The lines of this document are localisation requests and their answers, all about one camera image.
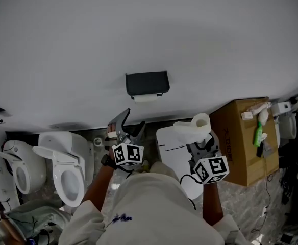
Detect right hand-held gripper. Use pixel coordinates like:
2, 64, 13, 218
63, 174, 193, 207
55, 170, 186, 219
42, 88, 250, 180
186, 131, 230, 185

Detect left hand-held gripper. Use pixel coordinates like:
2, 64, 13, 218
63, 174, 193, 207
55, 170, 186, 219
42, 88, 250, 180
107, 108, 146, 167

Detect white toilet paper roll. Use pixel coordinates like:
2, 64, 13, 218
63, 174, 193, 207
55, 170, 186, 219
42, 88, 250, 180
173, 113, 211, 144

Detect another person's forearm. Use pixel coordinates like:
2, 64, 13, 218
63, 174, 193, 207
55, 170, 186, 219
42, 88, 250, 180
1, 217, 27, 245

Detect person's left forearm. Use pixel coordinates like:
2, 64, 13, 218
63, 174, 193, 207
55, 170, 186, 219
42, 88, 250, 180
80, 148, 118, 214

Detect person's right forearm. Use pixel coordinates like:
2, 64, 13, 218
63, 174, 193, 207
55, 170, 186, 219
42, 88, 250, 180
202, 181, 225, 226

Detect white toilet closed lid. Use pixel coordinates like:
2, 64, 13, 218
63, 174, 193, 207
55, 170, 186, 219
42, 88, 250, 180
156, 126, 220, 201

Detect white toilet open lid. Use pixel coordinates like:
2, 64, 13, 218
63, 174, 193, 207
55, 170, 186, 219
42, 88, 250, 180
32, 131, 95, 208

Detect white round toilet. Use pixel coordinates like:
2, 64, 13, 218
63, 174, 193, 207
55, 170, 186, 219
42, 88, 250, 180
0, 139, 47, 195

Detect black wristwatch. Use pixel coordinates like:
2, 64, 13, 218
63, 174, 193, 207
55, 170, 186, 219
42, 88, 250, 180
100, 154, 117, 167

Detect brown cardboard box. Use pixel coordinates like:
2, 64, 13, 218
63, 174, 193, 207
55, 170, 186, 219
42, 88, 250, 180
209, 97, 280, 187

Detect person's beige trousers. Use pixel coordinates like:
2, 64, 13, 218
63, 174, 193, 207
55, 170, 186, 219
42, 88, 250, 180
148, 161, 180, 181

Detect green plastic bottle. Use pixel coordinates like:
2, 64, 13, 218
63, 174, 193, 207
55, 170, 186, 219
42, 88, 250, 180
253, 121, 264, 148

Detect grey folded cloth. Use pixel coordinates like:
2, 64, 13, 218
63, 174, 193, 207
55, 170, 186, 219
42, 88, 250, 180
263, 141, 275, 159

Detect white crumpled bag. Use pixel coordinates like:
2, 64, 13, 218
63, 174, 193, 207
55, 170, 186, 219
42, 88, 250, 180
257, 110, 269, 126

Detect beige wrapped package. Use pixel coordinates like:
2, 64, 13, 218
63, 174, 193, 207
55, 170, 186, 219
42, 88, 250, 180
247, 102, 272, 113

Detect person's white shirt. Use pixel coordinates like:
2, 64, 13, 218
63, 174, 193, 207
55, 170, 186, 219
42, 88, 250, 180
59, 172, 241, 245

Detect white square box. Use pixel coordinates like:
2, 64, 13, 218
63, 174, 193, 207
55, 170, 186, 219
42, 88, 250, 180
270, 101, 292, 117

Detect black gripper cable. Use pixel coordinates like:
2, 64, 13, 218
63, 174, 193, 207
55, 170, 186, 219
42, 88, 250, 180
118, 165, 135, 179
180, 174, 203, 211

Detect black wall roll holder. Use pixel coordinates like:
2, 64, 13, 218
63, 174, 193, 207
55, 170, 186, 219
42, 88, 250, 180
125, 70, 170, 100

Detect black floor cable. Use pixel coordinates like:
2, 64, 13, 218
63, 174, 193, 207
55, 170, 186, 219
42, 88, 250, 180
251, 174, 274, 233

